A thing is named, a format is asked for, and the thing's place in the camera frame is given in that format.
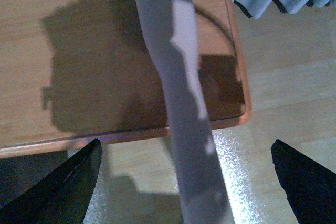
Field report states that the wooden nightstand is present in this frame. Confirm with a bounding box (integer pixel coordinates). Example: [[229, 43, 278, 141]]
[[0, 0, 252, 159]]

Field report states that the cream brush handle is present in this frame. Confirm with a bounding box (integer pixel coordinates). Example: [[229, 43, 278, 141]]
[[135, 0, 234, 223]]

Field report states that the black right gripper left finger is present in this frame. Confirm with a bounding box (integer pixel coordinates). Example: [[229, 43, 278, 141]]
[[1, 139, 102, 223]]

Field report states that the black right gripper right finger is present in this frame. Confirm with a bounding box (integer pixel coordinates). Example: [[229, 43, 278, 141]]
[[271, 139, 335, 223]]

